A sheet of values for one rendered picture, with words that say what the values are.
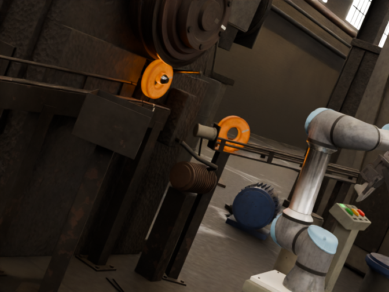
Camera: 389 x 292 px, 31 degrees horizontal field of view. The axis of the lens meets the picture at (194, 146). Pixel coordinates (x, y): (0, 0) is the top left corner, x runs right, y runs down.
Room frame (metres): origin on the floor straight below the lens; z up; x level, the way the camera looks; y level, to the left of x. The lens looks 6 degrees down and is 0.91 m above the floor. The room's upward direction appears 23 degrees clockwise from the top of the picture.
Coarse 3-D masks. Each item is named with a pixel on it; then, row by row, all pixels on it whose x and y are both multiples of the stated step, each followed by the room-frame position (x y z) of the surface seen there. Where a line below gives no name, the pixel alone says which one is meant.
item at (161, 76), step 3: (144, 66) 2.82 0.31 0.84; (147, 66) 2.82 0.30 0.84; (144, 69) 2.81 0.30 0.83; (141, 72) 2.81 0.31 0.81; (162, 72) 2.78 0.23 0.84; (159, 75) 2.76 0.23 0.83; (162, 75) 2.76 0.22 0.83; (165, 75) 2.76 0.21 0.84; (156, 78) 2.77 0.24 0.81; (159, 78) 2.76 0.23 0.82; (162, 78) 2.76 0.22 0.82; (165, 78) 2.76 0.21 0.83; (168, 78) 2.77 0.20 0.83; (156, 81) 2.78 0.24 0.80; (159, 81) 2.76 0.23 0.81; (162, 81) 2.76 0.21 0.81; (165, 81) 2.76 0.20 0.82; (168, 81) 2.78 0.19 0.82; (162, 84) 2.78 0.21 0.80
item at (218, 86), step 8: (208, 80) 5.51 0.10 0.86; (208, 88) 5.53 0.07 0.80; (216, 88) 5.62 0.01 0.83; (208, 96) 5.56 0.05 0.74; (216, 96) 5.70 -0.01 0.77; (208, 104) 5.60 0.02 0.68; (200, 112) 5.55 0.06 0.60; (208, 112) 5.65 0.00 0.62; (200, 120) 5.58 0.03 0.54; (192, 128) 5.54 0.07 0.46; (192, 136) 5.56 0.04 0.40; (192, 144) 5.60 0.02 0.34; (184, 152) 5.55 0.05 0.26; (184, 160) 5.58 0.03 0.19
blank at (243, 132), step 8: (224, 120) 3.05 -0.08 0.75; (232, 120) 3.06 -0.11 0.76; (240, 120) 3.07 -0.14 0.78; (224, 128) 3.05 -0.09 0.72; (240, 128) 3.08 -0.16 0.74; (248, 128) 3.09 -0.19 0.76; (224, 136) 3.05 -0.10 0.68; (240, 136) 3.09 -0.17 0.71; (248, 136) 3.10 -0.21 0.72; (232, 144) 3.08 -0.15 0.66
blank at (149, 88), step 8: (152, 64) 2.74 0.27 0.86; (160, 64) 2.75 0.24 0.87; (144, 72) 2.73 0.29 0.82; (152, 72) 2.73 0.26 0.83; (160, 72) 2.77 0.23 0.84; (168, 72) 2.81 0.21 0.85; (144, 80) 2.73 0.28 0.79; (152, 80) 2.74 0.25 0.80; (144, 88) 2.74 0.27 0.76; (152, 88) 2.76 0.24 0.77; (160, 88) 2.80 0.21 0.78; (152, 96) 2.78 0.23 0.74; (160, 96) 2.82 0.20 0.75
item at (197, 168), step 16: (176, 176) 2.92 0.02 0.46; (192, 176) 2.89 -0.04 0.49; (208, 176) 2.99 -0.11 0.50; (176, 192) 2.94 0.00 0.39; (192, 192) 2.97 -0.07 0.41; (160, 208) 2.96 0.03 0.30; (176, 208) 2.92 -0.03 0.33; (160, 224) 2.94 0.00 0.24; (176, 224) 2.92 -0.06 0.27; (160, 240) 2.93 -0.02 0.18; (176, 240) 2.96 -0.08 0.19; (144, 256) 2.95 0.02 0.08; (160, 256) 2.91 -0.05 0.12; (144, 272) 2.93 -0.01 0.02; (160, 272) 2.95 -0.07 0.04
